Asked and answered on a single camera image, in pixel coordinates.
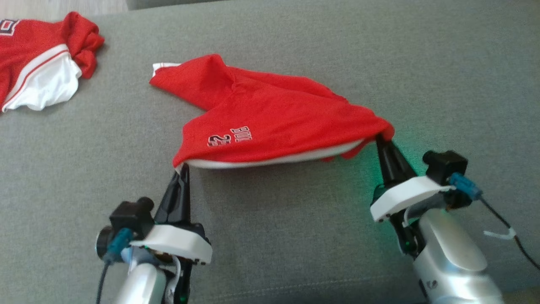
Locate right camera cable blue plug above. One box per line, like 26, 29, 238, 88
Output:
449, 172, 540, 271

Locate red white-trimmed jersey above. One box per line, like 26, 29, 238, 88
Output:
0, 11, 105, 113

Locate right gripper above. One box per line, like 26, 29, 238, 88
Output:
370, 134, 450, 258

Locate large grey sofa seat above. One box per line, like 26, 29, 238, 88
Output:
0, 0, 540, 304

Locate red mesh shorts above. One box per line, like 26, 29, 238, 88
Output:
149, 54, 395, 170

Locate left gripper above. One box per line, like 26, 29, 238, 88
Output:
129, 164, 213, 304

